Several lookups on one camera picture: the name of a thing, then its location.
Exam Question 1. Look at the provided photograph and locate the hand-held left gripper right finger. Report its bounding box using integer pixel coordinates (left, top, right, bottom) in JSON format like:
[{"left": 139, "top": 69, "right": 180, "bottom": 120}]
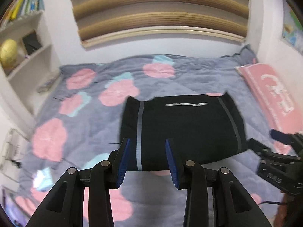
[{"left": 165, "top": 138, "right": 271, "bottom": 227}]

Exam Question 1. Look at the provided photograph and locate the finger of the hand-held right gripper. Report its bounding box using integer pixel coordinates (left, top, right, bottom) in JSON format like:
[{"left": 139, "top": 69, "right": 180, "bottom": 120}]
[
  {"left": 270, "top": 129, "right": 299, "bottom": 145},
  {"left": 247, "top": 138, "right": 273, "bottom": 157}
]

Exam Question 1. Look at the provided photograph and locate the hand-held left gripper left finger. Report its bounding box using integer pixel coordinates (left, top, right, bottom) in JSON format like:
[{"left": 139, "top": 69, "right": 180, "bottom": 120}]
[{"left": 27, "top": 138, "right": 131, "bottom": 227}]

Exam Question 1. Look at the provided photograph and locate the black hooded jacket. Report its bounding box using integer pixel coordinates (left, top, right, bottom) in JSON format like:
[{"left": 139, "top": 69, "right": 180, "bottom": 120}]
[{"left": 119, "top": 93, "right": 248, "bottom": 172}]

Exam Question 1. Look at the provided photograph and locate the person's right forearm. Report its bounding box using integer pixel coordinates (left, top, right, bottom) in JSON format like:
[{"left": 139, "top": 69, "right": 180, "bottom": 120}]
[{"left": 274, "top": 191, "right": 295, "bottom": 227}]

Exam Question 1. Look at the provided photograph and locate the grey blanket with pink flowers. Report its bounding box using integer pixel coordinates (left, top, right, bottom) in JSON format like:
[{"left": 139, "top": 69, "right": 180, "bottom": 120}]
[{"left": 14, "top": 54, "right": 303, "bottom": 227}]

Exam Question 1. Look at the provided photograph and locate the pink pillow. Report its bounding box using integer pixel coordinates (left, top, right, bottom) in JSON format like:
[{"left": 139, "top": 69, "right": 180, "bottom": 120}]
[{"left": 235, "top": 63, "right": 303, "bottom": 156}]

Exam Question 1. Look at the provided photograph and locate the grey pillow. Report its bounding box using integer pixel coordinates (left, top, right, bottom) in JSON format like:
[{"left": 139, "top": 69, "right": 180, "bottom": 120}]
[{"left": 232, "top": 44, "right": 258, "bottom": 65}]

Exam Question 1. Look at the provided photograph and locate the wooden window blind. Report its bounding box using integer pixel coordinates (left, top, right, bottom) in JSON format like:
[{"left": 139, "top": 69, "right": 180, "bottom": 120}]
[{"left": 68, "top": 0, "right": 249, "bottom": 49}]

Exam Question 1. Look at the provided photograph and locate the black box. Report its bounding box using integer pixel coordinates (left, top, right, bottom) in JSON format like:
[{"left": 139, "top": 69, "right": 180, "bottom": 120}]
[{"left": 22, "top": 30, "right": 42, "bottom": 55}]

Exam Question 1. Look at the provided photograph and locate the golden round ornament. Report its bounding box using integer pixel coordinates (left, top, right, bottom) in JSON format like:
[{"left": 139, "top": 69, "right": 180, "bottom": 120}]
[{"left": 0, "top": 39, "right": 18, "bottom": 65}]

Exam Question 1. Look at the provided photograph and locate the row of colourful books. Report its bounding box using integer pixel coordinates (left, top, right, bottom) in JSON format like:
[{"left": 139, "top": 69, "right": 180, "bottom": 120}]
[{"left": 0, "top": 0, "right": 45, "bottom": 26}]

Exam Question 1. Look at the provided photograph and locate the wall poster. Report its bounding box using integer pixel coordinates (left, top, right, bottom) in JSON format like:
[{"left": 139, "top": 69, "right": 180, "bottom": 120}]
[{"left": 281, "top": 3, "right": 303, "bottom": 52}]

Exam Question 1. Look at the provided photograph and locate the white wall shelf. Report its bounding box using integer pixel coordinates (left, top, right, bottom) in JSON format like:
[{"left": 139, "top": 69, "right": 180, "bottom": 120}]
[{"left": 0, "top": 0, "right": 62, "bottom": 114}]

